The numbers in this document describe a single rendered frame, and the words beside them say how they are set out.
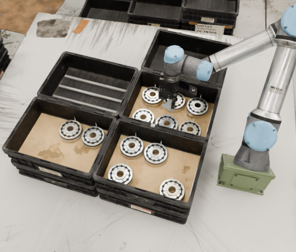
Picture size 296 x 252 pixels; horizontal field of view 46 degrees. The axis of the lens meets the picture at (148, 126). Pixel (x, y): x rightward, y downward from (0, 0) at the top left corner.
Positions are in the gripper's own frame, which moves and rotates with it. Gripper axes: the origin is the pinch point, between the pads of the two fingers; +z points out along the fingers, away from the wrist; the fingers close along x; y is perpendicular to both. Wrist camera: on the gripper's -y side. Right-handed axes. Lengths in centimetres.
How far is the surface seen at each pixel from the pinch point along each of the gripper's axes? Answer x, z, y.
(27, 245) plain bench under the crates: 70, 15, 50
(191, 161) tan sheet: 26.4, 2.0, -11.2
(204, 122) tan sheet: 5.0, 2.0, -14.9
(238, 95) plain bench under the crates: -25.0, 15.0, -32.2
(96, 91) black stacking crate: -4.2, 2.2, 39.2
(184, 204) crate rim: 50, -8, -10
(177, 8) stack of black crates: -133, 47, 12
